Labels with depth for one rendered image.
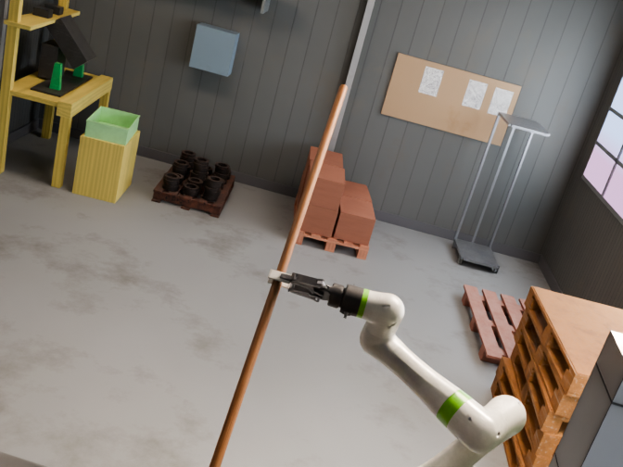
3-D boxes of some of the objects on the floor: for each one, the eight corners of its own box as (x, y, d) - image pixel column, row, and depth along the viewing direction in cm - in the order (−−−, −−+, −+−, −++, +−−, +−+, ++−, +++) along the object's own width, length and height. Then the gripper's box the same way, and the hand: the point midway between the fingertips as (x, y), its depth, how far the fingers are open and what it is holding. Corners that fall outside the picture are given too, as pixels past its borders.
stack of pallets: (649, 532, 496) (714, 410, 462) (514, 496, 495) (569, 372, 460) (595, 415, 619) (643, 312, 584) (488, 386, 618) (529, 282, 583)
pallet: (586, 395, 646) (592, 383, 642) (476, 365, 645) (481, 353, 640) (551, 318, 780) (555, 307, 775) (459, 293, 779) (463, 282, 774)
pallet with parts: (236, 186, 904) (244, 156, 890) (218, 219, 798) (226, 183, 784) (174, 170, 903) (181, 138, 889) (147, 199, 797) (154, 164, 783)
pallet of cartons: (367, 221, 906) (385, 163, 879) (365, 262, 790) (386, 196, 764) (295, 202, 905) (310, 143, 878) (282, 240, 789) (299, 173, 763)
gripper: (342, 297, 230) (266, 275, 231) (336, 317, 244) (264, 296, 245) (348, 276, 233) (273, 254, 235) (342, 296, 247) (271, 275, 249)
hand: (279, 278), depth 240 cm, fingers closed on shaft, 3 cm apart
